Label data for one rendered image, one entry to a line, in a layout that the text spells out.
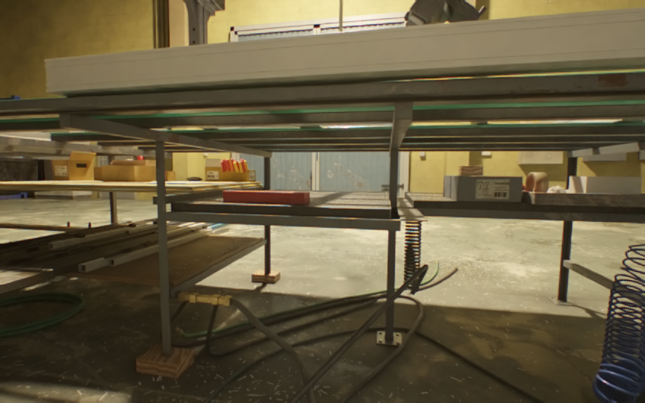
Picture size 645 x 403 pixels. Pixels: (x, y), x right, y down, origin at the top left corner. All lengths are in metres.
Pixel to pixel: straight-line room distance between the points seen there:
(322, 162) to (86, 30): 7.01
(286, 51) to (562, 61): 0.44
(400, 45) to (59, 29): 11.25
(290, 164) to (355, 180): 1.52
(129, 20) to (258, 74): 9.63
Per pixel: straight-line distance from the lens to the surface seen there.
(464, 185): 1.36
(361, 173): 7.09
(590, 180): 1.48
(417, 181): 7.17
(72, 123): 0.96
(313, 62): 0.62
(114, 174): 2.09
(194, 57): 0.72
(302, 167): 7.32
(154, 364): 1.35
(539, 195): 1.37
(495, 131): 1.25
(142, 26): 9.94
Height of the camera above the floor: 0.69
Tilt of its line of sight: 5 degrees down
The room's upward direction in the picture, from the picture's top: 1 degrees clockwise
